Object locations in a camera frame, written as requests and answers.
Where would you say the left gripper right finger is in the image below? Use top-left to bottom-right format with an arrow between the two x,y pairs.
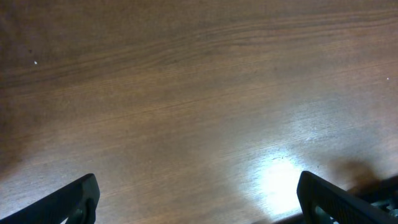
297,171 -> 397,224

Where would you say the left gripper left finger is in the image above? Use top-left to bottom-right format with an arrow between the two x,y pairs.
1,174 -> 100,224

